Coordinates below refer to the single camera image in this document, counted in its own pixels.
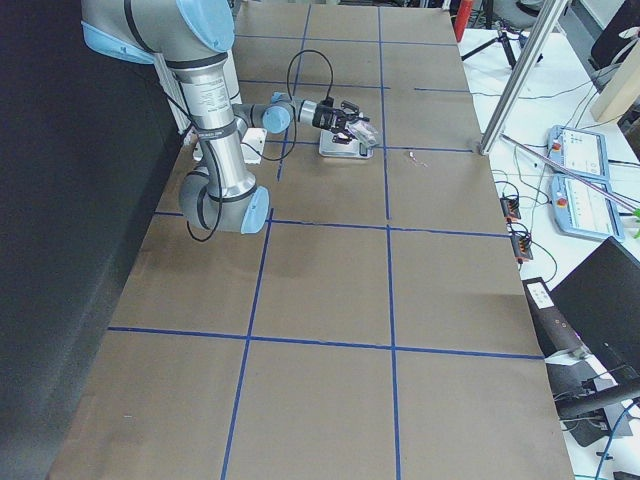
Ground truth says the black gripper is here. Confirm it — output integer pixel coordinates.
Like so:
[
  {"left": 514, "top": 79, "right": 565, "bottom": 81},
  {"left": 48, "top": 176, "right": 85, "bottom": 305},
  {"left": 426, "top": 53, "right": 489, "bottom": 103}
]
[{"left": 311, "top": 103, "right": 370, "bottom": 145}]

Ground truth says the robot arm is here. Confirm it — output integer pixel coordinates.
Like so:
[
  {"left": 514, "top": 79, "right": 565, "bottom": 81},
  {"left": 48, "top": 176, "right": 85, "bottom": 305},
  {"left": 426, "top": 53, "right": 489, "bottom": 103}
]
[{"left": 82, "top": 1, "right": 380, "bottom": 234}]

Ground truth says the digital kitchen scale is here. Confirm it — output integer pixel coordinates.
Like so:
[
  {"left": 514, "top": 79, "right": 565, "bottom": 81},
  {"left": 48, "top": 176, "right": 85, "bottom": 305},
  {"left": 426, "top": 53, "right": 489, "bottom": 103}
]
[{"left": 319, "top": 130, "right": 373, "bottom": 159}]

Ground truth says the red cylinder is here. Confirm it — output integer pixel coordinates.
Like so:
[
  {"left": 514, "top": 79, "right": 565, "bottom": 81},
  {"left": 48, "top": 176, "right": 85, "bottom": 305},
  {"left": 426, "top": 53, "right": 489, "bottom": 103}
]
[{"left": 453, "top": 0, "right": 474, "bottom": 43}]

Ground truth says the black tripod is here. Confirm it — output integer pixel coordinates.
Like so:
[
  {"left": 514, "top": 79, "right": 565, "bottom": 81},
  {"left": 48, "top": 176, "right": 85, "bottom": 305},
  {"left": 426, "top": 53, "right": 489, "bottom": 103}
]
[{"left": 458, "top": 27, "right": 531, "bottom": 70}]

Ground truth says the long pink stick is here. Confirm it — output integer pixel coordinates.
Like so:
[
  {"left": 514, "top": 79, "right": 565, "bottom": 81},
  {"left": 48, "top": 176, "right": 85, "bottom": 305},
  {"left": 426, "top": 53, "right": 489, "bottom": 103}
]
[{"left": 499, "top": 133, "right": 639, "bottom": 218}]

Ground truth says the far teach pendant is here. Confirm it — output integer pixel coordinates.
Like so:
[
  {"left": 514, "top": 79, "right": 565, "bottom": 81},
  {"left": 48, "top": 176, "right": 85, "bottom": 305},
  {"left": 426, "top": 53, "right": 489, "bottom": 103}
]
[{"left": 547, "top": 125, "right": 610, "bottom": 180}]

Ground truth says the teach pendant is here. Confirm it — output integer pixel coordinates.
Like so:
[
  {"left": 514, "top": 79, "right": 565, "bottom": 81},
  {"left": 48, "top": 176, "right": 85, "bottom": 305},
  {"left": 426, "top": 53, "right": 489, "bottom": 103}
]
[
  {"left": 547, "top": 125, "right": 610, "bottom": 180},
  {"left": 549, "top": 174, "right": 625, "bottom": 241}
]

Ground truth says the near teach pendant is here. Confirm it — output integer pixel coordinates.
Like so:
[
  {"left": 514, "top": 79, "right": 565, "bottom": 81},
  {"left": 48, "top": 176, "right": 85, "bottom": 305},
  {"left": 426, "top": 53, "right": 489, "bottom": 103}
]
[{"left": 549, "top": 174, "right": 625, "bottom": 241}]

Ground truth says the black computer monitor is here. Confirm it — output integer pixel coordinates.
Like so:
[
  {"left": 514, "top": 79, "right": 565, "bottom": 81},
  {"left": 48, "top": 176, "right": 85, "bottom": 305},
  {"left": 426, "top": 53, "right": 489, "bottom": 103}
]
[{"left": 551, "top": 237, "right": 639, "bottom": 375}]

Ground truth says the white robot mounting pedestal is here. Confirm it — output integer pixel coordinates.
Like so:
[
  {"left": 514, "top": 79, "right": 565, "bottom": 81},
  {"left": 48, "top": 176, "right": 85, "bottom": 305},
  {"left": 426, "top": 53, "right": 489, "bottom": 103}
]
[{"left": 184, "top": 128, "right": 267, "bottom": 165}]

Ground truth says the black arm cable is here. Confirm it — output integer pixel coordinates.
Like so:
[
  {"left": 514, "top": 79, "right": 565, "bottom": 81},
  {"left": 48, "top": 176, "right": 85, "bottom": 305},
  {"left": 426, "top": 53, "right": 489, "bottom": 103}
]
[{"left": 184, "top": 48, "right": 335, "bottom": 244}]

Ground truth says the aluminium frame post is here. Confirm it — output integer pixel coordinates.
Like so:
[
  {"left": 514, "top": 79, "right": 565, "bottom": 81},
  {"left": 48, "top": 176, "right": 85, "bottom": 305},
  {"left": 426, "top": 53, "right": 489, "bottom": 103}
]
[{"left": 477, "top": 0, "right": 568, "bottom": 156}]

